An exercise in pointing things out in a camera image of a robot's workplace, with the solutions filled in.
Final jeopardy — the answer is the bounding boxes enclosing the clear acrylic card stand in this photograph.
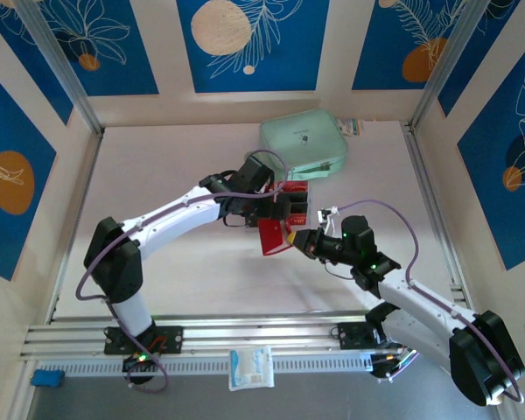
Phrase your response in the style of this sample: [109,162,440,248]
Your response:
[264,178,312,231]

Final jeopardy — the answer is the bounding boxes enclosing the mint green zip case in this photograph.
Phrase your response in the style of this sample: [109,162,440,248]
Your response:
[258,108,349,181]

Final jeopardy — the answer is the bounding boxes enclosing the white printed medicine packet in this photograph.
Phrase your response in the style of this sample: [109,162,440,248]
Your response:
[335,116,365,137]

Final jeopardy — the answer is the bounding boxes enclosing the white and blue wipes packet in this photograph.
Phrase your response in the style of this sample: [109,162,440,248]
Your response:
[227,345,276,392]

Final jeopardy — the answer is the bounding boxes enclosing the blue sponge block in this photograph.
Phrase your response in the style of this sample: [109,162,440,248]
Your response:
[30,369,66,389]

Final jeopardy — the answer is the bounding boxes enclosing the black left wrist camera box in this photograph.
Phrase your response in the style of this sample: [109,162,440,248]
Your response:
[237,155,276,196]

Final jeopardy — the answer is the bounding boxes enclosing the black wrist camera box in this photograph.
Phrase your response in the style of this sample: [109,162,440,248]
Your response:
[339,214,374,250]
[237,155,276,196]

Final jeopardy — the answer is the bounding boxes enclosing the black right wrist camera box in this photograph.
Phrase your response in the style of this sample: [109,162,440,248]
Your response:
[339,214,374,250]

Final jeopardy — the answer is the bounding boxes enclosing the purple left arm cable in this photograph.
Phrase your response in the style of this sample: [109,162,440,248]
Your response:
[77,149,288,394]

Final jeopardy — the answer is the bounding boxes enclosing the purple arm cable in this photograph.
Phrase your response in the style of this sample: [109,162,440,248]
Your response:
[77,149,288,394]
[332,199,525,403]

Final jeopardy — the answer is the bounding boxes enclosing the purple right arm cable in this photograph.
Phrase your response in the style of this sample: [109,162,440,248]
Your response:
[332,199,525,403]

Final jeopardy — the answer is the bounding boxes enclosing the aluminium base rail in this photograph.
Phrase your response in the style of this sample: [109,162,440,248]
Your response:
[19,311,500,364]

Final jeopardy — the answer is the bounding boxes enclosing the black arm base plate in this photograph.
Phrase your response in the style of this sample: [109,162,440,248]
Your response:
[103,325,185,355]
[337,321,417,351]

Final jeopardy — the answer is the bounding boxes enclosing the aluminium side rail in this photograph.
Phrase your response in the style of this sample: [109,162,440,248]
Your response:
[401,122,473,314]
[47,130,104,325]

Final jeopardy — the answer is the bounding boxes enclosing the black controller board with wires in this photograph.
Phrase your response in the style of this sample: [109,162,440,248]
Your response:
[369,349,421,381]
[121,353,159,386]

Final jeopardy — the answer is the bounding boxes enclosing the slotted grey cable duct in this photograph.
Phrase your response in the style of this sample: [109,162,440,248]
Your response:
[38,353,374,378]

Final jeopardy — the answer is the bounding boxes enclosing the aluminium frame post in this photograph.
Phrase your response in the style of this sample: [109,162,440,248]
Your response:
[409,0,500,132]
[15,0,105,136]

